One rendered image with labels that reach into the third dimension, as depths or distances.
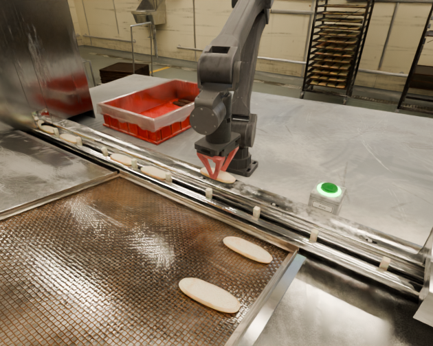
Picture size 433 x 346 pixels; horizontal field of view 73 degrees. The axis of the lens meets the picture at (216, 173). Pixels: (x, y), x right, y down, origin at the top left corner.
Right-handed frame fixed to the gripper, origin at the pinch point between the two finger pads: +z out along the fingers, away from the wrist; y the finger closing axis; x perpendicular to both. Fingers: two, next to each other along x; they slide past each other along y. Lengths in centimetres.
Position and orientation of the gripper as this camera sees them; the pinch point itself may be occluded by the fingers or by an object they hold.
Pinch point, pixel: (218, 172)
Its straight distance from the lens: 71.9
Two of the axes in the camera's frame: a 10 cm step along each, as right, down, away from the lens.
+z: 0.0, 8.5, 5.3
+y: 5.6, -4.4, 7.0
